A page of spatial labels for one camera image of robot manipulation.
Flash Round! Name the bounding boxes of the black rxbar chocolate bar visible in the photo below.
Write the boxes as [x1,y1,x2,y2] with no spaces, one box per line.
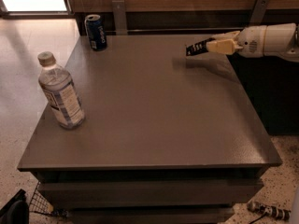
[186,38,214,56]

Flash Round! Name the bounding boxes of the black object on floor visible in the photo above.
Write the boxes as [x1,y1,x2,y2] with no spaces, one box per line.
[0,189,29,224]

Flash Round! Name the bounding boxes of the black and white striped tool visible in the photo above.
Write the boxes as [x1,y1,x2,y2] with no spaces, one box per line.
[247,202,291,221]

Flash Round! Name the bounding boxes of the blue pepsi can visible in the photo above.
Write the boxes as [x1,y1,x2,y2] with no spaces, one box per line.
[84,14,107,51]

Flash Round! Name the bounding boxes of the clear plastic water bottle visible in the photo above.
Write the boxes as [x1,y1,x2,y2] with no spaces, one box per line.
[37,51,85,129]

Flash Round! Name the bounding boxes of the metal wall bracket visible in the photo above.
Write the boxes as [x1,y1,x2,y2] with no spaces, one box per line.
[112,0,128,35]
[249,0,271,26]

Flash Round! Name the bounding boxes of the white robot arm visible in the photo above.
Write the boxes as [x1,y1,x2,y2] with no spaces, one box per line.
[206,23,299,63]

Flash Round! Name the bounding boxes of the left metal wall bracket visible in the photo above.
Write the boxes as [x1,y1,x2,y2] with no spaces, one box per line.
[112,0,128,35]

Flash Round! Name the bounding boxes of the right metal wall bracket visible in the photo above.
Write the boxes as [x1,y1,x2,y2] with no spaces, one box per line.
[249,0,271,26]

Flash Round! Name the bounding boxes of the grey drawer cabinet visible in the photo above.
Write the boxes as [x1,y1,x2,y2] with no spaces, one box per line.
[19,35,281,224]

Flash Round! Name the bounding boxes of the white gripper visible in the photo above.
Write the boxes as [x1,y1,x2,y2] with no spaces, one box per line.
[206,25,266,58]

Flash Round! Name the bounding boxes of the black wire mesh basket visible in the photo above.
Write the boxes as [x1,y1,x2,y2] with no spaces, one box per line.
[29,183,53,217]

